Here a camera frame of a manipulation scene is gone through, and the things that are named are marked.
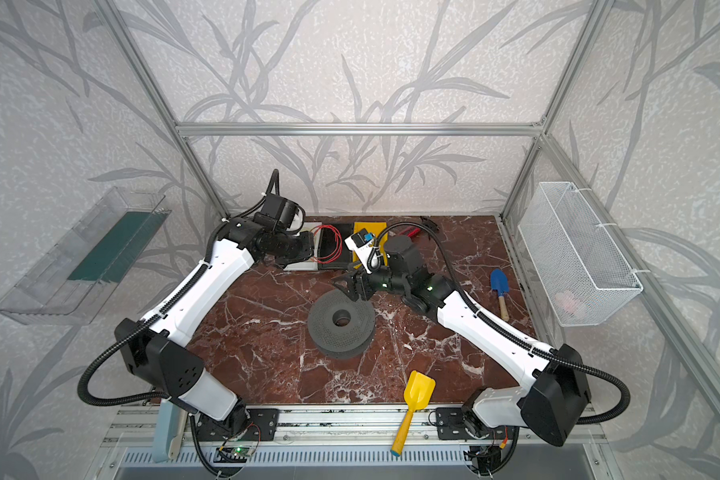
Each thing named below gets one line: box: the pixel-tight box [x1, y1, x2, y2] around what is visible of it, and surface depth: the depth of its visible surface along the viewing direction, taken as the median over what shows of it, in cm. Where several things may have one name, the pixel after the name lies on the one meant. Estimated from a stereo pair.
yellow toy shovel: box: [391, 370, 436, 457], surface depth 80 cm
